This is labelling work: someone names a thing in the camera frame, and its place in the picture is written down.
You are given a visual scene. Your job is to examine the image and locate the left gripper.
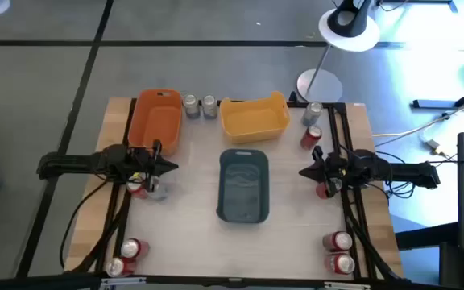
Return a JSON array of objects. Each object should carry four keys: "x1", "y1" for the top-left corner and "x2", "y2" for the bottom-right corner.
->
[{"x1": 128, "y1": 139, "x2": 179, "y2": 193}]

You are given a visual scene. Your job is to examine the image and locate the black aluminium table frame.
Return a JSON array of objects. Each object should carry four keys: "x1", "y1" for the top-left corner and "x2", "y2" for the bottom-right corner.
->
[{"x1": 70, "y1": 91, "x2": 404, "y2": 283}]

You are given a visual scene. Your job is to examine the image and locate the black desk leg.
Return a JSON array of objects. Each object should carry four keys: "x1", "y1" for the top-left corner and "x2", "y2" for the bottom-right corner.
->
[{"x1": 412, "y1": 78, "x2": 464, "y2": 110}]

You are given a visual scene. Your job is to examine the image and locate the orange plastic bin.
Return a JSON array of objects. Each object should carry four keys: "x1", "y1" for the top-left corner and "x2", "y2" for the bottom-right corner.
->
[{"x1": 126, "y1": 88, "x2": 184, "y2": 157}]

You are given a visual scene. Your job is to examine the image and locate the red Fanta soda can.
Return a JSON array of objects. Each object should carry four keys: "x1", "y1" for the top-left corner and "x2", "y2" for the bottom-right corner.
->
[
  {"x1": 323, "y1": 252, "x2": 356, "y2": 276},
  {"x1": 322, "y1": 230, "x2": 354, "y2": 253},
  {"x1": 125, "y1": 176, "x2": 149, "y2": 201}
]

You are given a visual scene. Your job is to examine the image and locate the black camera mount beam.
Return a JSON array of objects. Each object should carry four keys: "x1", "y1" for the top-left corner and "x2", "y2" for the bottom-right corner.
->
[{"x1": 0, "y1": 272, "x2": 464, "y2": 290}]

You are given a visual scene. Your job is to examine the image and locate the dark red soda can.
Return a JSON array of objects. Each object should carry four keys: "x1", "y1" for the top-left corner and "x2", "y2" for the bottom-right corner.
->
[
  {"x1": 315, "y1": 180, "x2": 342, "y2": 201},
  {"x1": 105, "y1": 256, "x2": 139, "y2": 278},
  {"x1": 119, "y1": 238, "x2": 151, "y2": 259},
  {"x1": 299, "y1": 124, "x2": 324, "y2": 151}
]

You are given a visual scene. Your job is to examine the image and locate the silver metal bracket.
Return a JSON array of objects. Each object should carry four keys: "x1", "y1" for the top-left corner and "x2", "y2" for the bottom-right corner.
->
[
  {"x1": 99, "y1": 275, "x2": 147, "y2": 289},
  {"x1": 323, "y1": 280, "x2": 372, "y2": 290}
]

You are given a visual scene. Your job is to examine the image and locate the black curved stand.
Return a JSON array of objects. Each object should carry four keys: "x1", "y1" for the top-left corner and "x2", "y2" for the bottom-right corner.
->
[{"x1": 327, "y1": 0, "x2": 374, "y2": 39}]

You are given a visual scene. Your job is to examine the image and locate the silver Spindrift soda can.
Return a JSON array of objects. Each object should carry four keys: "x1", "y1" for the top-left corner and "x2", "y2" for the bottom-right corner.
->
[
  {"x1": 300, "y1": 101, "x2": 324, "y2": 127},
  {"x1": 147, "y1": 176, "x2": 169, "y2": 202},
  {"x1": 201, "y1": 94, "x2": 219, "y2": 120},
  {"x1": 182, "y1": 93, "x2": 201, "y2": 120}
]

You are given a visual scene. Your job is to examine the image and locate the white round side table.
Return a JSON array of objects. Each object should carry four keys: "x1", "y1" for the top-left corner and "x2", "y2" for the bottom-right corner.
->
[{"x1": 296, "y1": 7, "x2": 381, "y2": 104}]

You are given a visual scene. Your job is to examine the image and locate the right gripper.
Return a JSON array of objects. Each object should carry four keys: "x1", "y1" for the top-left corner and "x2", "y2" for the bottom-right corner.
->
[{"x1": 298, "y1": 145, "x2": 353, "y2": 198}]

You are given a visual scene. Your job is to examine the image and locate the teal plastic bin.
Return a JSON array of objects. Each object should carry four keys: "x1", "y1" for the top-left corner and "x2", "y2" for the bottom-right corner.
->
[{"x1": 215, "y1": 147, "x2": 271, "y2": 225}]

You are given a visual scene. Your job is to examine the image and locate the white floor cable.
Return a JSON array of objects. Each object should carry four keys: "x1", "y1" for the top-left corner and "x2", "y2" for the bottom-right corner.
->
[{"x1": 371, "y1": 96, "x2": 464, "y2": 140}]

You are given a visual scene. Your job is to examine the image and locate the black power cable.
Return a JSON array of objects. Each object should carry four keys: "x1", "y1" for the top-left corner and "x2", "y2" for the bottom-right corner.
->
[
  {"x1": 59, "y1": 179, "x2": 112, "y2": 270},
  {"x1": 375, "y1": 149, "x2": 418, "y2": 201}
]

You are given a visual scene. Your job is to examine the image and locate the grey power adapter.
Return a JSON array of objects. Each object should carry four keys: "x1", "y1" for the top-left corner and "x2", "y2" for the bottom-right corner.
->
[{"x1": 424, "y1": 139, "x2": 449, "y2": 157}]

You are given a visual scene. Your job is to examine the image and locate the yellow plastic bin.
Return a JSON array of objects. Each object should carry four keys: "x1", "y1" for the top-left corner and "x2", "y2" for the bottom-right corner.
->
[{"x1": 218, "y1": 90, "x2": 292, "y2": 145}]

